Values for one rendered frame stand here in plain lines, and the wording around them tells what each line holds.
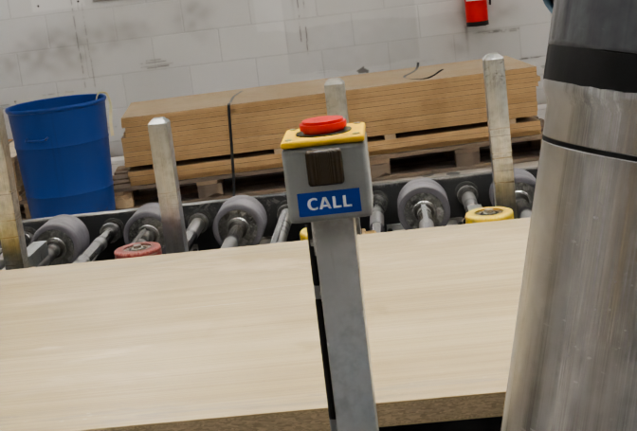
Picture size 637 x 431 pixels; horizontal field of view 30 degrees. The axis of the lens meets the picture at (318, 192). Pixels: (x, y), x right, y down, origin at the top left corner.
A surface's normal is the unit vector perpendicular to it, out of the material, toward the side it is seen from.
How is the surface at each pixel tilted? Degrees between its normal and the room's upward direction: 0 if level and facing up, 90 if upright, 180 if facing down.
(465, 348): 0
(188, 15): 90
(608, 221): 78
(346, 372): 90
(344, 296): 90
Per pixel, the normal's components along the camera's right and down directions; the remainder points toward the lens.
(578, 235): -0.79, 0.00
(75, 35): 0.05, 0.20
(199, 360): -0.11, -0.97
